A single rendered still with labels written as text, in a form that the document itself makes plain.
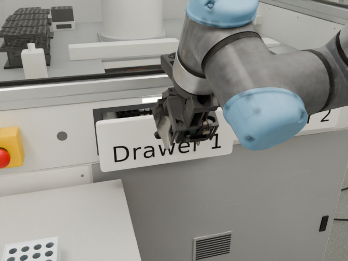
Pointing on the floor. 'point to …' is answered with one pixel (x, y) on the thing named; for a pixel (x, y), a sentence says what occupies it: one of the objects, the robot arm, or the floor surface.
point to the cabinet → (223, 200)
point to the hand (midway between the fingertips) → (174, 130)
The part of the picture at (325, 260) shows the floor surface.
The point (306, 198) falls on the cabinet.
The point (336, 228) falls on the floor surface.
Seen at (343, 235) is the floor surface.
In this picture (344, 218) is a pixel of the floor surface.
